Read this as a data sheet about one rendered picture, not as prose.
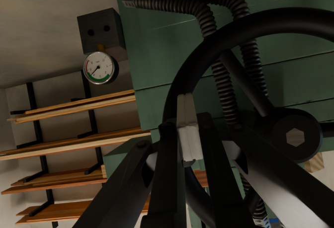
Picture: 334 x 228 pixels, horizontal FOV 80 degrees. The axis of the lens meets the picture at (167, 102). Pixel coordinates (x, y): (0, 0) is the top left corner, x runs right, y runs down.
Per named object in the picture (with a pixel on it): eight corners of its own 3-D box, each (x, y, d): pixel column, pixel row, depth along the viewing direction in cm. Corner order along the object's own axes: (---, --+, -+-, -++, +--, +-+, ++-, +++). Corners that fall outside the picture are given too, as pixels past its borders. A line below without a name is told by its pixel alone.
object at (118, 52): (112, 6, 40) (119, 45, 40) (130, 28, 52) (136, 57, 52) (73, 16, 41) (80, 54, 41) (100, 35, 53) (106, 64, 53)
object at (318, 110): (352, 95, 38) (356, 115, 38) (295, 96, 59) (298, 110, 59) (149, 129, 43) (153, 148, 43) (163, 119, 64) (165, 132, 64)
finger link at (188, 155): (194, 161, 15) (184, 162, 15) (189, 119, 21) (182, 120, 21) (187, 125, 14) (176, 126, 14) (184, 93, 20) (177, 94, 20)
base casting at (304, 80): (357, 46, 38) (366, 93, 38) (258, 77, 95) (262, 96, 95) (131, 91, 44) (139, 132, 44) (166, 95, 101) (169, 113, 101)
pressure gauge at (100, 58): (109, 37, 37) (117, 80, 37) (116, 42, 41) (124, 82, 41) (77, 44, 38) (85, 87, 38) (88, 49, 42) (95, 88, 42)
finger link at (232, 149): (201, 146, 12) (251, 138, 12) (195, 113, 17) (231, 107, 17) (205, 166, 13) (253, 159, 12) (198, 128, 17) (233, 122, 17)
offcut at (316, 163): (305, 146, 44) (309, 164, 44) (293, 150, 43) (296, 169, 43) (321, 148, 41) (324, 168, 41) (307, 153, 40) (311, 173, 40)
